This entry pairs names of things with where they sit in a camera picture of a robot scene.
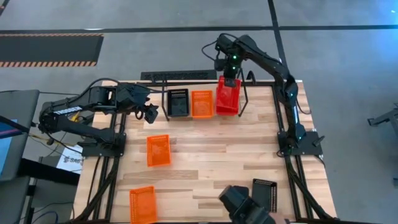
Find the black flat board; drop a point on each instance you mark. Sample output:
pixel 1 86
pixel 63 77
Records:
pixel 46 172

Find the black aluminium table frame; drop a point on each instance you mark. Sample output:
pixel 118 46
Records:
pixel 264 83

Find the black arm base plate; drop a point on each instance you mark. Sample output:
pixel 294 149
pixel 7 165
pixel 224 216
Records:
pixel 311 144
pixel 93 152

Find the black perforated metal panel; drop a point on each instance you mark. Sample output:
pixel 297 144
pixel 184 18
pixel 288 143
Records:
pixel 186 74

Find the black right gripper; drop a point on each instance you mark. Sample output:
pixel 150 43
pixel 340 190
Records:
pixel 233 67

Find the white printed paper sheet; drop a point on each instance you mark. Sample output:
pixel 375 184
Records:
pixel 70 161

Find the black arched metal hook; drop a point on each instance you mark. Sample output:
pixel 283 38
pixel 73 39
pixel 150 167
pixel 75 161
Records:
pixel 250 72

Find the orange plastic slotted basket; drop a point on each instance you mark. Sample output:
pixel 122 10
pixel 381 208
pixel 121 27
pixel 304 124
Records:
pixel 158 151
pixel 143 205
pixel 202 104

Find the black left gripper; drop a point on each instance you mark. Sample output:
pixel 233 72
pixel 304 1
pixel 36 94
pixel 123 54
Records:
pixel 133 95

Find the grey metal stand base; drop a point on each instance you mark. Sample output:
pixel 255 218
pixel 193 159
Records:
pixel 385 118

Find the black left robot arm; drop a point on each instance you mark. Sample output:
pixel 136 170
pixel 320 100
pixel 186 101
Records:
pixel 93 99

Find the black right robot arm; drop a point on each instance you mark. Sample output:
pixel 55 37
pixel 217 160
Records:
pixel 267 62

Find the black hazard-striped floor mat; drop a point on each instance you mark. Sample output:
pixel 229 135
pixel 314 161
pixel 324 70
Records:
pixel 46 49

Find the monitor with blue screen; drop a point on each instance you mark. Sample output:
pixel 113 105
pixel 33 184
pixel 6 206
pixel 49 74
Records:
pixel 4 146

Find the black faceted device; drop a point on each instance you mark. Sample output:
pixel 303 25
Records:
pixel 242 205

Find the black plastic slotted basket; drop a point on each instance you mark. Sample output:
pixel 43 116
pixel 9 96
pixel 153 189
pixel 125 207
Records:
pixel 267 193
pixel 178 104

